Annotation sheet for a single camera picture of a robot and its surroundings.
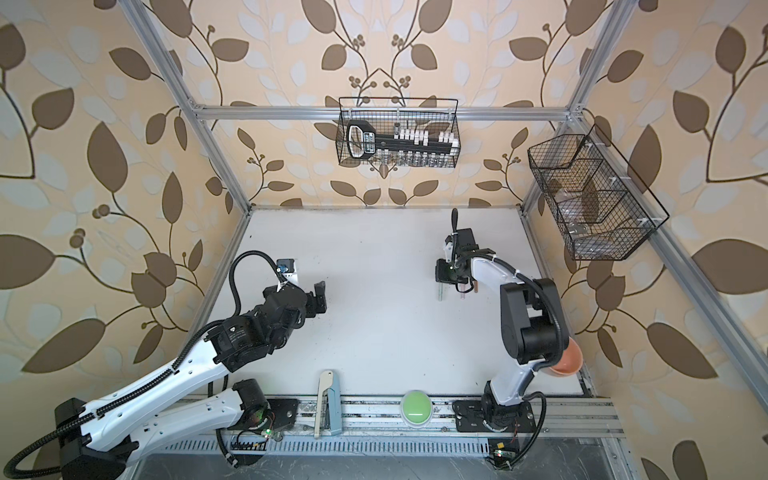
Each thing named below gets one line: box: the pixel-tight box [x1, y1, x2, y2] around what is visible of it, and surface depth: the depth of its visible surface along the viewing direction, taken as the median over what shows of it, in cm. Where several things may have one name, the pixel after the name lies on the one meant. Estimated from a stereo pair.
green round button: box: [400, 390, 433, 428], surface depth 75 cm
